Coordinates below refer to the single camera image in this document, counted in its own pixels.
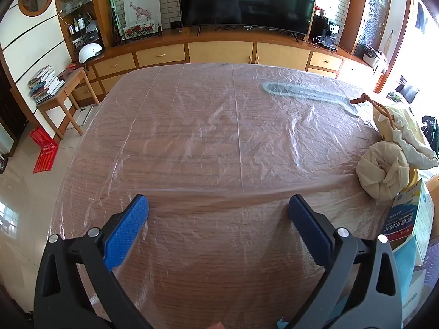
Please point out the long wooden cabinet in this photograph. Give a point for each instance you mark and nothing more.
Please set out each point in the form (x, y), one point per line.
(219, 51)

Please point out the white helmet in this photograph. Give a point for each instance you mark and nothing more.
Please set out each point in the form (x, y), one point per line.
(90, 53)

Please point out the white floor scale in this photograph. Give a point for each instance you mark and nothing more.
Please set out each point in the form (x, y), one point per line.
(80, 114)

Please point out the stack of books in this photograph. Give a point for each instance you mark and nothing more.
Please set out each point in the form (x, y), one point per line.
(44, 85)

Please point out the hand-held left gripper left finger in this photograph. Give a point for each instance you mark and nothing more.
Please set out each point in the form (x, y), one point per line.
(127, 233)

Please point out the potted green plant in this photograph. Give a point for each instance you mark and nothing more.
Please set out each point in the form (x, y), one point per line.
(395, 96)

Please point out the dark hanging garment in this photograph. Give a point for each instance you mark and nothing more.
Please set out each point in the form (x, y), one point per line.
(421, 17)

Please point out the dark wooden door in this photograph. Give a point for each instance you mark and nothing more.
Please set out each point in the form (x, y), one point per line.
(10, 109)

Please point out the giraffe picture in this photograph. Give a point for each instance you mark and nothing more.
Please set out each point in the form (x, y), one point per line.
(140, 10)

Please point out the black flat television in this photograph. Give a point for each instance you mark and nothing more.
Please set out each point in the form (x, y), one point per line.
(247, 0)

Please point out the blue plastic strip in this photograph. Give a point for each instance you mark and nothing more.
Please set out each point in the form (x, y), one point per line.
(301, 90)

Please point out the white and blue box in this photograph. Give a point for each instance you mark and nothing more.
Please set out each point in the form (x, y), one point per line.
(406, 209)

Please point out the red floral picture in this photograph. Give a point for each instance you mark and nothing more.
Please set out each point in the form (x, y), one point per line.
(140, 30)

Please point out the small wooden side table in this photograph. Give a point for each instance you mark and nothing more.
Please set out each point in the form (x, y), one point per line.
(73, 78)

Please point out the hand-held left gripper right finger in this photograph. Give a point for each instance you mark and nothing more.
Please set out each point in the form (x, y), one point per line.
(308, 229)

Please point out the cream cloth bundle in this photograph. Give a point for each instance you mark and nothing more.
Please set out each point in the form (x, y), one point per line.
(380, 168)

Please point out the grey helmet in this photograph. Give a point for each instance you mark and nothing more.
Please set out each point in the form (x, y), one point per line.
(92, 31)

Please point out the black coffee machine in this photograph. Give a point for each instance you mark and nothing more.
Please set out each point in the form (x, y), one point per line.
(329, 31)

